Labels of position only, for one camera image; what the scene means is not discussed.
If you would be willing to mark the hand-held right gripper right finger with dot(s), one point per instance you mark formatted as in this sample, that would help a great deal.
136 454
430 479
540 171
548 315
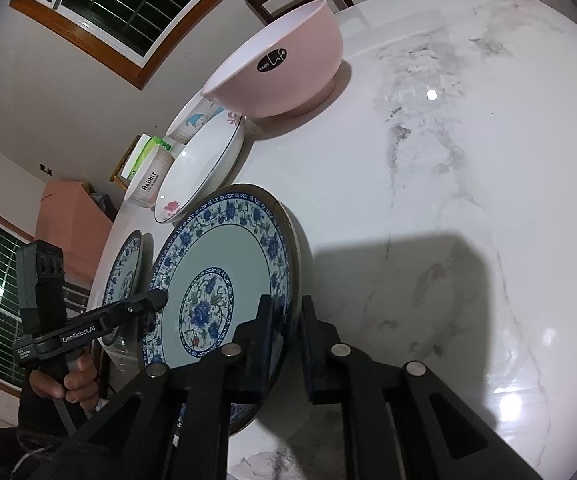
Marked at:
307 355

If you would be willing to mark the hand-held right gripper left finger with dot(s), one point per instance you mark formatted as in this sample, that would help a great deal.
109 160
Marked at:
264 330

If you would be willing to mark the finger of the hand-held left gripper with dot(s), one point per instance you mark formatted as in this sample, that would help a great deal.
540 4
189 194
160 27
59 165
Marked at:
143 302

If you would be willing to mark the blue floral porcelain plate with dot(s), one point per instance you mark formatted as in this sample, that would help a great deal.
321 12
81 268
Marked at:
123 265
228 260

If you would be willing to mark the white pink flower plate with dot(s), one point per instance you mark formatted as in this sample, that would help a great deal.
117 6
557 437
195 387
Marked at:
198 160

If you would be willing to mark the white ribbed cartoon bowl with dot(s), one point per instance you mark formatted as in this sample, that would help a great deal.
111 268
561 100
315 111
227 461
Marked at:
188 122
146 185

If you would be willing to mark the pink bowl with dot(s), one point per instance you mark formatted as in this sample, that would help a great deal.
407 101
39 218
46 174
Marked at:
288 60

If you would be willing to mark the person's left forearm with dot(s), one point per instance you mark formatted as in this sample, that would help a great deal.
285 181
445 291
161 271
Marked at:
13 440

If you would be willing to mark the person's left hand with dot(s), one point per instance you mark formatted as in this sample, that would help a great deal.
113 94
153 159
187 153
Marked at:
76 382

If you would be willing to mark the dark cloth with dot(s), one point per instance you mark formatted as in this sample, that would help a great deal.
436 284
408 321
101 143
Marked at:
101 205

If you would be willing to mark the light wooden stool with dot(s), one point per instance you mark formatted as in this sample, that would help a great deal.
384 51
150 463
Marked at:
117 170

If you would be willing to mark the green tissue box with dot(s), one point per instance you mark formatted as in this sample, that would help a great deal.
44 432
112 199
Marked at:
143 152

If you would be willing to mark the wooden framed barred window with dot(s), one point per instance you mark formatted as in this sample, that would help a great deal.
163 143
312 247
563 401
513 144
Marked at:
118 0

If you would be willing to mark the wall socket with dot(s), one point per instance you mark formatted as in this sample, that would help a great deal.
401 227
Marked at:
45 170

